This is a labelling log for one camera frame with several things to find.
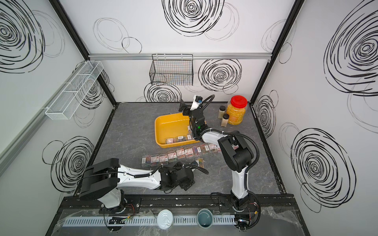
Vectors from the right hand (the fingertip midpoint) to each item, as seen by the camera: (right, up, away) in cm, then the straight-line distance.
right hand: (187, 100), depth 87 cm
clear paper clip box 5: (-4, -33, +2) cm, 33 cm away
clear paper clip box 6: (-9, -34, +2) cm, 35 cm away
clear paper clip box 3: (+6, -31, +4) cm, 32 cm away
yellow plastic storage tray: (-12, -17, +14) cm, 24 cm away
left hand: (+1, -42, -5) cm, 43 cm away
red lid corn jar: (+33, -5, +14) cm, 36 cm away
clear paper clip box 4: (+1, -32, +4) cm, 33 cm away
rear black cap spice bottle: (+25, -4, +18) cm, 31 cm away
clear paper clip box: (+16, -30, +4) cm, 34 cm away
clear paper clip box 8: (-19, -35, 0) cm, 40 cm away
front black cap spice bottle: (+26, -12, +13) cm, 31 cm away
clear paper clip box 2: (+11, -31, +4) cm, 33 cm away
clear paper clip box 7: (-14, -35, 0) cm, 38 cm away
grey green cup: (+9, -59, -17) cm, 62 cm away
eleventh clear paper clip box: (-25, -36, -1) cm, 44 cm away
